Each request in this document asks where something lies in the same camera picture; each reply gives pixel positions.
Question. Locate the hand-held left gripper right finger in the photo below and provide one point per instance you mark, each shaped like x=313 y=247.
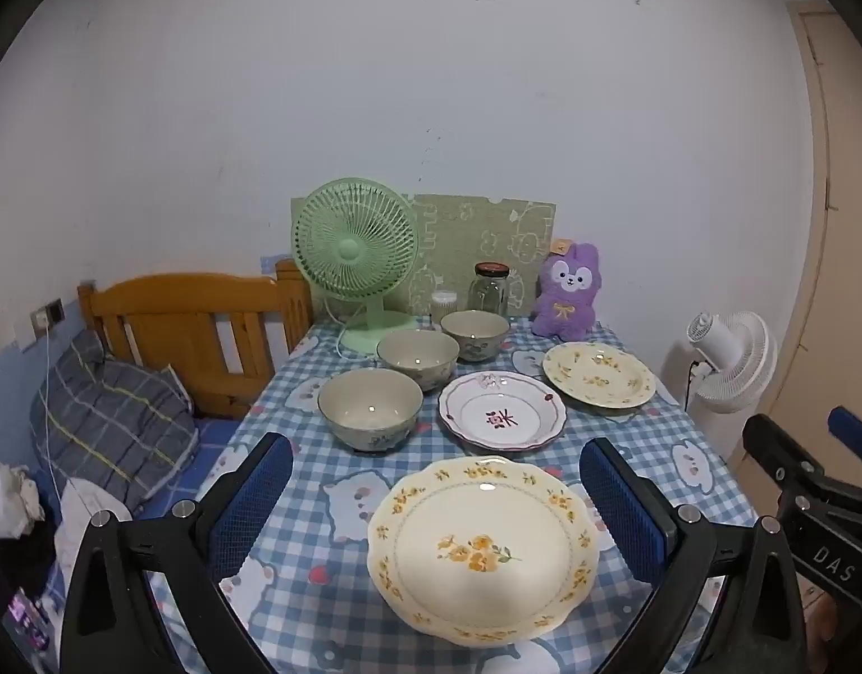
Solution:
x=620 y=505

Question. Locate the beige door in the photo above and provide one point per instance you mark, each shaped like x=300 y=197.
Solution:
x=845 y=225

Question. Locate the dark cloth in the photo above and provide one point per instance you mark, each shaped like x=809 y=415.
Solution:
x=16 y=562

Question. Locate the yellow floral beaded plate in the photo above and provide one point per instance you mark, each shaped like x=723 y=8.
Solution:
x=599 y=383

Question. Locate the yellow floral scalloped plate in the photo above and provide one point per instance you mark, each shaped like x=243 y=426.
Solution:
x=487 y=590

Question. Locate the white garment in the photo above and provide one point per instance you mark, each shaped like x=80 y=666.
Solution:
x=87 y=505

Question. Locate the wall socket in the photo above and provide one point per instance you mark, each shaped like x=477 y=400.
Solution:
x=46 y=316

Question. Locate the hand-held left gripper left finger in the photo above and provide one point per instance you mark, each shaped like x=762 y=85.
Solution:
x=252 y=498

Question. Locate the floral ceramic bowl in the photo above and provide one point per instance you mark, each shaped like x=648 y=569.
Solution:
x=417 y=354
x=474 y=328
x=369 y=407

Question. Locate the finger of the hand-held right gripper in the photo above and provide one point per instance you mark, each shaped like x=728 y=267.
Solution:
x=855 y=435
x=771 y=446

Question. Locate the smartphone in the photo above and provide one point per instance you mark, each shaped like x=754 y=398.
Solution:
x=23 y=618

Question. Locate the white standing fan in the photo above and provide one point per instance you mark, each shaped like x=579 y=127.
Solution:
x=739 y=358

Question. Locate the crumpled white cloth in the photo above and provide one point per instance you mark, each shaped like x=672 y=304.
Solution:
x=6 y=495

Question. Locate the glass jar dark lid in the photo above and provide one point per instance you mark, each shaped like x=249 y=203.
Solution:
x=488 y=291

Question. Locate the blue checked tablecloth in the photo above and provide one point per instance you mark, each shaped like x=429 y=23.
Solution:
x=318 y=611

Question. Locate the grey plaid pillow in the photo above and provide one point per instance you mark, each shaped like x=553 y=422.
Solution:
x=108 y=421

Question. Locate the white plate red trim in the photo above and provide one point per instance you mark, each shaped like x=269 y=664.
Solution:
x=504 y=400

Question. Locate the clear cotton swab container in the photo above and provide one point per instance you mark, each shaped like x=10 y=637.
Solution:
x=443 y=303

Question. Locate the green desk fan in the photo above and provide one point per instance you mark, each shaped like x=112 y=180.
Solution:
x=346 y=249

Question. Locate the green printed board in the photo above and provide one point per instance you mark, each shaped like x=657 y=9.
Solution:
x=473 y=225

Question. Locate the wooden bed headboard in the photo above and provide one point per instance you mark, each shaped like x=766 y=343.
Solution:
x=178 y=309

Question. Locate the purple plush bunny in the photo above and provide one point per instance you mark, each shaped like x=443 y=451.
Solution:
x=564 y=295

